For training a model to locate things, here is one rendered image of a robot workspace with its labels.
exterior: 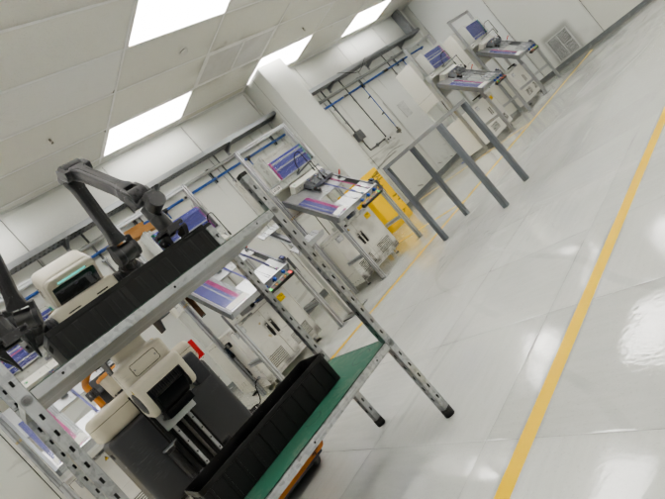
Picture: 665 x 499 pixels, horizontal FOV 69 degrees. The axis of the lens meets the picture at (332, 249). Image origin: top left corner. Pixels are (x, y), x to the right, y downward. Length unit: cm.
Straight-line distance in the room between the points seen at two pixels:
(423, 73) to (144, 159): 408
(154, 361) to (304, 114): 543
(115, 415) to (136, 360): 32
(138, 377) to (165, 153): 474
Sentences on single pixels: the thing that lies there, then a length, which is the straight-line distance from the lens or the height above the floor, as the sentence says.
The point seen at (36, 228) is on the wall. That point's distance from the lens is 596.
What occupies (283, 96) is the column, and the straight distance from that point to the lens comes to 716.
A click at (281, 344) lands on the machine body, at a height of 23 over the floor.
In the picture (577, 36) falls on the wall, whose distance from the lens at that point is 1017.
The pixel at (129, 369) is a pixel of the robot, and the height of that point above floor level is 86.
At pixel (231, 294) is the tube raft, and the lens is 399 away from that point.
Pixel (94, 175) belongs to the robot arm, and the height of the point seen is 146.
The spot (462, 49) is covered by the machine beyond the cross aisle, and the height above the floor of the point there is 141.
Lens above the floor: 80
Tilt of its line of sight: 3 degrees down
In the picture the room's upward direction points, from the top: 41 degrees counter-clockwise
